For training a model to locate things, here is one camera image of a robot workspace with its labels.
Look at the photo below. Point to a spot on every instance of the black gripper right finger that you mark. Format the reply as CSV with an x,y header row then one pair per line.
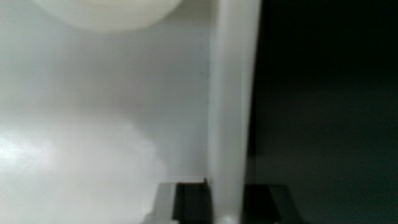
x,y
268,205

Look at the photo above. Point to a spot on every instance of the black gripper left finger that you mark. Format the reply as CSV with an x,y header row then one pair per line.
x,y
181,206

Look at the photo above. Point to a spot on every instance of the white square tabletop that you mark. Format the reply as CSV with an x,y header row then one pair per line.
x,y
124,104

